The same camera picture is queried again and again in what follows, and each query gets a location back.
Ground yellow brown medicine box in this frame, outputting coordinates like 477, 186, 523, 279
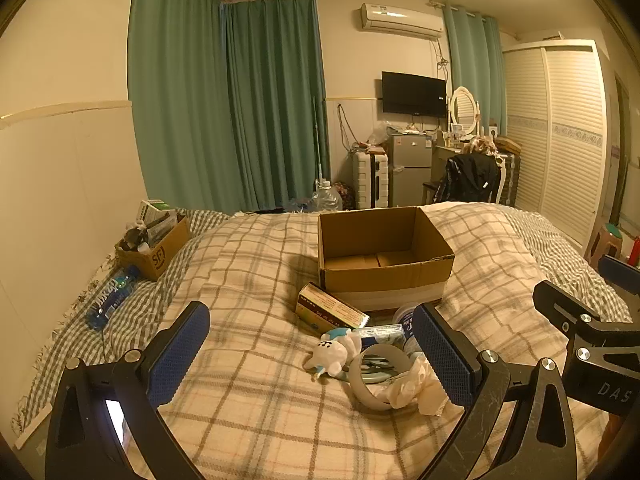
295, 282, 371, 334

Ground white dressing table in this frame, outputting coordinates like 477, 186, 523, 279
433, 142, 467, 166

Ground dark floral bag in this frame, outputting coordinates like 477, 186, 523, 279
332, 182, 356, 211

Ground flat wooden box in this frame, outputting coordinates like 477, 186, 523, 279
492, 134, 524, 156

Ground white suitcase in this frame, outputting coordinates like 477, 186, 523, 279
351, 150, 390, 210

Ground white louvered wardrobe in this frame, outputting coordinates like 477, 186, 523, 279
501, 38, 614, 262

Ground brown plastic stool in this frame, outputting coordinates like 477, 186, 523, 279
584, 224, 624, 269

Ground small printed cardboard box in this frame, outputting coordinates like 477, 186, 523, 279
114, 214, 192, 282

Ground white air conditioner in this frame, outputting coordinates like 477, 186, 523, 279
359, 2, 445, 41

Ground dark suitcase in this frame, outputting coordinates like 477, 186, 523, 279
494, 153, 521, 206

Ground grey small fridge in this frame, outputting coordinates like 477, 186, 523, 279
387, 132, 434, 209

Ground white jar with blue label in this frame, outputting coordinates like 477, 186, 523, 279
392, 303, 426, 357

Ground teal scissors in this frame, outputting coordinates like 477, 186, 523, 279
332, 355, 407, 384

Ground white tissue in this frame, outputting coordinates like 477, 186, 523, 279
387, 357, 449, 417

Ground green and white carton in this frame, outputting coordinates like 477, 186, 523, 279
137, 199, 176, 224

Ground bed with plaid blanket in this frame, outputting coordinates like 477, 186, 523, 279
10, 207, 640, 453

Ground white oval mirror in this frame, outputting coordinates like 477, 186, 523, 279
449, 86, 479, 134

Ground wide green curtain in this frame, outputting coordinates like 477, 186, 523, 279
128, 0, 242, 214

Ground white packet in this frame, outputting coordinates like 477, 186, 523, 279
146, 215, 183, 242

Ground hanging wall cables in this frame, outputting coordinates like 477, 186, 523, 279
337, 103, 354, 152

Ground clear plastic bag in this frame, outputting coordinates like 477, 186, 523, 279
369, 120, 396, 146

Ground large cardboard box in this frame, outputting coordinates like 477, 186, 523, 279
317, 206, 456, 313

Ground black jacket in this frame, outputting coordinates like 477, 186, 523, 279
432, 152, 503, 206

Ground white chair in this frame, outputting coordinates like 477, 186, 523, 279
422, 152, 506, 207

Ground white plush toy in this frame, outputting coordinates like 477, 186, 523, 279
303, 327, 364, 382

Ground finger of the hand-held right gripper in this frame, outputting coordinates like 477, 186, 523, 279
600, 254, 640, 291
532, 280, 632, 346

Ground white tube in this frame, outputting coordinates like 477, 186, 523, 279
357, 324, 405, 346

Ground white tape roll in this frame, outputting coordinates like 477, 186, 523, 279
348, 344, 419, 412

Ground large clear water jug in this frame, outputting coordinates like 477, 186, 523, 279
309, 177, 344, 214

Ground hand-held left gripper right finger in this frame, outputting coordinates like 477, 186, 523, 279
411, 302, 600, 480

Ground black wall television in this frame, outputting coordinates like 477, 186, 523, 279
380, 70, 448, 118

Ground air conditioner cable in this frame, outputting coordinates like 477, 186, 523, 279
432, 39, 449, 81

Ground fluffy brown fur item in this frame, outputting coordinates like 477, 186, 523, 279
462, 137, 499, 159

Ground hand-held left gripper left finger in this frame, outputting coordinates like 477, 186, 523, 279
45, 301, 211, 480

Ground blue label water bottle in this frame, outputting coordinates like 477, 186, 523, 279
84, 264, 140, 331

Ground narrow light green curtain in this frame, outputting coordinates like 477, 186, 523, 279
444, 7, 509, 137

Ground thin white pole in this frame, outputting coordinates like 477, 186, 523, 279
312, 94, 324, 181

